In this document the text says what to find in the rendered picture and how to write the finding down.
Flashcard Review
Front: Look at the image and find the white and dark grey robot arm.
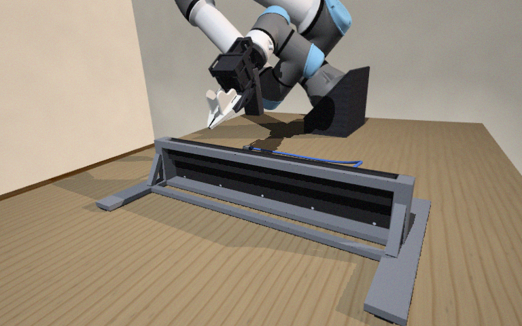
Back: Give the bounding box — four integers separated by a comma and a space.
175, 0, 352, 116

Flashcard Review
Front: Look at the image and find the grey network port rack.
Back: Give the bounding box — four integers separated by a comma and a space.
96, 137, 431, 326

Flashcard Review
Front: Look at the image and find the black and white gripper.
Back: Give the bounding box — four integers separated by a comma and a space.
206, 37, 266, 129

